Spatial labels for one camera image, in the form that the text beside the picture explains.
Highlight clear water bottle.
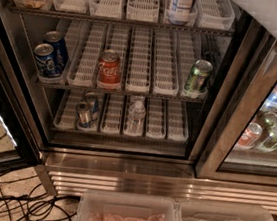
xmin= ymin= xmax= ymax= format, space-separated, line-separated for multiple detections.
xmin=126 ymin=100 xmax=146 ymax=136

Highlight closed fridge glass door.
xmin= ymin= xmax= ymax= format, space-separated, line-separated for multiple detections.
xmin=196 ymin=19 xmax=277 ymax=186

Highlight red Coca-Cola can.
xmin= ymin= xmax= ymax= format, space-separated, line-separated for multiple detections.
xmin=99 ymin=49 xmax=120 ymax=84

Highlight rear small blue can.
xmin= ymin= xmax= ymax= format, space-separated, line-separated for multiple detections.
xmin=85 ymin=92 xmax=99 ymax=121

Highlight small blue can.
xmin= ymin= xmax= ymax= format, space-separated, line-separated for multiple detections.
xmin=75 ymin=101 xmax=92 ymax=128
xmin=85 ymin=92 xmax=99 ymax=121

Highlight front small blue can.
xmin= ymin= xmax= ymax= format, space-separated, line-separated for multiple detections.
xmin=75 ymin=101 xmax=92 ymax=128

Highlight green soda can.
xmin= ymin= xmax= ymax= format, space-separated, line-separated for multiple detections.
xmin=184 ymin=60 xmax=213 ymax=93

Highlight rear blue soda can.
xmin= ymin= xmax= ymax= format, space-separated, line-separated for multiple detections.
xmin=43 ymin=30 xmax=69 ymax=69

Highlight blue soda can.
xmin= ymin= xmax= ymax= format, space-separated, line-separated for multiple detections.
xmin=43 ymin=30 xmax=69 ymax=69
xmin=34 ymin=43 xmax=62 ymax=79

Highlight left clear plastic bin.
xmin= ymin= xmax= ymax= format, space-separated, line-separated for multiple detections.
xmin=76 ymin=190 xmax=181 ymax=221

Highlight front blue soda can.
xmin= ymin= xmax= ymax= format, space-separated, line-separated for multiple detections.
xmin=34 ymin=43 xmax=62 ymax=79

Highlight red can right compartment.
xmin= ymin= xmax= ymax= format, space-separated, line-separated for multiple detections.
xmin=236 ymin=122 xmax=263 ymax=149

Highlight green can right compartment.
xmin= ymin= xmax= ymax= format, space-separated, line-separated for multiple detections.
xmin=257 ymin=125 xmax=277 ymax=152

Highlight black floor cables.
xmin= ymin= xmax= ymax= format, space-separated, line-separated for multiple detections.
xmin=0 ymin=169 xmax=81 ymax=221

